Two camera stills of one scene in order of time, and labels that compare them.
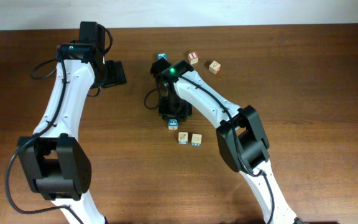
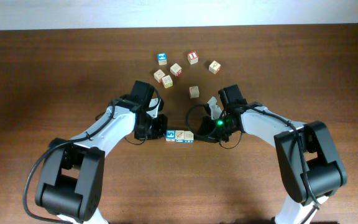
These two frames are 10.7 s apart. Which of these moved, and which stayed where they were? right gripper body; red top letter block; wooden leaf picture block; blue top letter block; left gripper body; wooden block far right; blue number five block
Moved: left gripper body; blue number five block; wooden leaf picture block; right gripper body
Stayed: wooden block far right; blue top letter block; red top letter block
